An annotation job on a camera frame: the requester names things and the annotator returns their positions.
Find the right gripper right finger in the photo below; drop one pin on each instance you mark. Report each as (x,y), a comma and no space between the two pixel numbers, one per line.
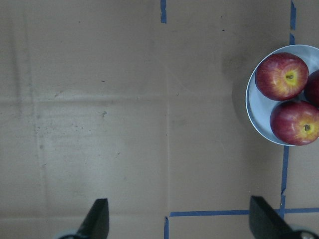
(265,223)

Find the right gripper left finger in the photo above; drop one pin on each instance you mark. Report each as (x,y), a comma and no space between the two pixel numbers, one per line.
(96,223)

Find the red apple front on plate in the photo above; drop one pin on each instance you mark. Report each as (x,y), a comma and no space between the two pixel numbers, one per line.
(295,122)

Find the red apple on plate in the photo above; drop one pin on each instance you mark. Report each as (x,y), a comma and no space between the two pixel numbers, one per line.
(295,122)
(311,90)

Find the grey metal plate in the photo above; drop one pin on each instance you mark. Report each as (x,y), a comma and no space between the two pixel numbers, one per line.
(259,107)

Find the red apple left on plate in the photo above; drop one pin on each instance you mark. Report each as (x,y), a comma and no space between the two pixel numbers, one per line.
(311,90)

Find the red apple top of plate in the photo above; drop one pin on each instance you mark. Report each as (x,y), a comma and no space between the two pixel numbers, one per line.
(281,76)

